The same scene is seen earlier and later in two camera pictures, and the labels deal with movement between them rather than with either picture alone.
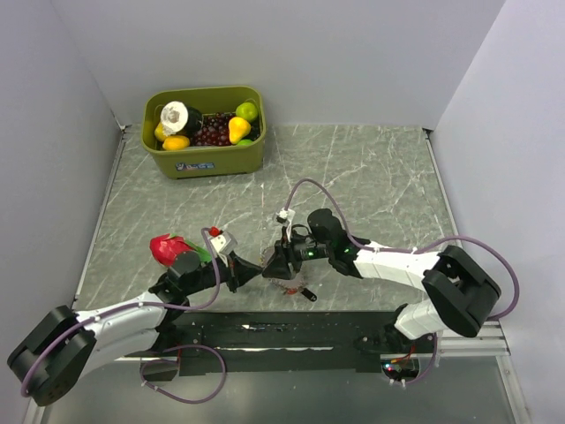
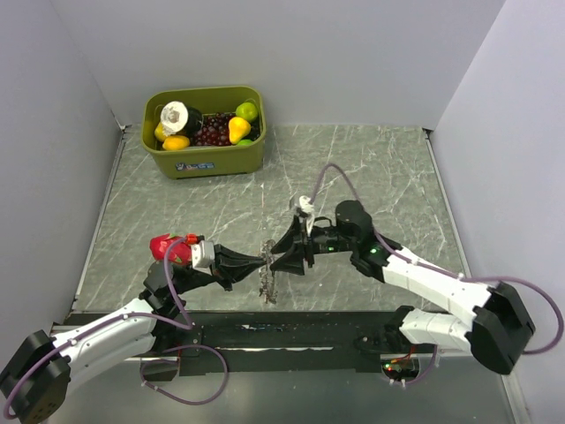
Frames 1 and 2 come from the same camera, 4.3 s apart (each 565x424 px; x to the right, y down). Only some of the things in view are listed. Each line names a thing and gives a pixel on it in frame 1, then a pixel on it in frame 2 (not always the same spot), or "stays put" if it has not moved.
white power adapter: x=286 y=215 -> x=308 y=208
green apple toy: x=246 y=110 stays put
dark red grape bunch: x=214 y=130 stays put
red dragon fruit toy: x=165 y=247 stays put
